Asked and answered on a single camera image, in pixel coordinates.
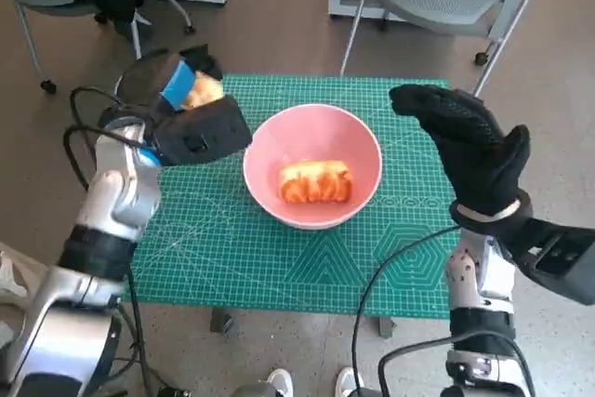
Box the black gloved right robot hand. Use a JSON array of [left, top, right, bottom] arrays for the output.
[[388, 84, 532, 218]]

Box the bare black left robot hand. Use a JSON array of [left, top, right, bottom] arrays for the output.
[[114, 43, 224, 112]]

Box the round bread bun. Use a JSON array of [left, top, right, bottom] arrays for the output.
[[178, 70, 225, 110]]

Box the pink bowl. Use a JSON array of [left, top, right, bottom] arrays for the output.
[[243, 103, 384, 231]]

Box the long twisted bread loaf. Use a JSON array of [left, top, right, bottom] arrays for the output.
[[277, 159, 354, 205]]

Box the green cutting mat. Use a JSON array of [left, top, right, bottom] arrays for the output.
[[123, 73, 459, 319]]

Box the white shoe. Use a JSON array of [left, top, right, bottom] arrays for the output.
[[267, 367, 294, 397], [335, 366, 366, 397]]

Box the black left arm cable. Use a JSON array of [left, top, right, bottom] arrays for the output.
[[62, 86, 157, 397]]

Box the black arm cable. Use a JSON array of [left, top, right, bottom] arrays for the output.
[[351, 224, 461, 397], [62, 86, 157, 397], [378, 329, 536, 397]]

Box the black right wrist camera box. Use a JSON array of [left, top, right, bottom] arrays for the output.
[[506, 218, 595, 308]]

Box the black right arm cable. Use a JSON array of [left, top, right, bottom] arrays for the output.
[[378, 329, 536, 397], [351, 224, 461, 397]]

